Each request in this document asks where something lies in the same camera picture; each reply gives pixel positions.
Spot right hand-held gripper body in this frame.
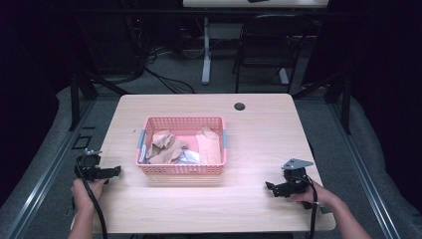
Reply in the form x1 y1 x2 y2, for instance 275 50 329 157
278 157 315 197

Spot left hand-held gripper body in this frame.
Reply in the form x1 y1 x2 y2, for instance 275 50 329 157
75 147 115 182

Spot person's left hand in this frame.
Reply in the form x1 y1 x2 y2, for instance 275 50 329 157
70 177 107 214

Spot person's right hand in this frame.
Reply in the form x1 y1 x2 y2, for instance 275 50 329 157
290 179 340 211

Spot pale blue white cloth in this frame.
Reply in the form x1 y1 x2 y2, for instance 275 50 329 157
138 143 149 164

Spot tan crumpled sock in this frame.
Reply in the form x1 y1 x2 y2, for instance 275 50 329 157
145 129 189 165

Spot pink plastic basket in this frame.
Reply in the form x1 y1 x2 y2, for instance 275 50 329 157
134 116 229 176

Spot black metal stand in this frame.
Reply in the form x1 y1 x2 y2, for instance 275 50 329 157
67 64 131 132
292 70 353 135

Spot peach pink sock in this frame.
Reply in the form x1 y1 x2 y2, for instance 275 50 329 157
195 125 223 165

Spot white desk leg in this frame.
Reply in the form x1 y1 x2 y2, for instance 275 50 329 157
278 67 291 86
201 16 214 86

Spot black metal chair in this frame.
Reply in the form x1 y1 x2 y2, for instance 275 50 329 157
231 13 315 95

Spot white desk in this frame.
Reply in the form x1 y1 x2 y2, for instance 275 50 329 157
182 0 330 9

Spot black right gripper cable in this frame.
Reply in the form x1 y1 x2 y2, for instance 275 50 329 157
293 173 320 239

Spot aluminium rail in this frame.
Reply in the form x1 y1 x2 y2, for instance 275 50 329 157
327 99 403 239
1 99 98 239

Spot black floor cables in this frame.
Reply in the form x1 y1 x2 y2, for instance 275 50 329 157
144 46 196 96

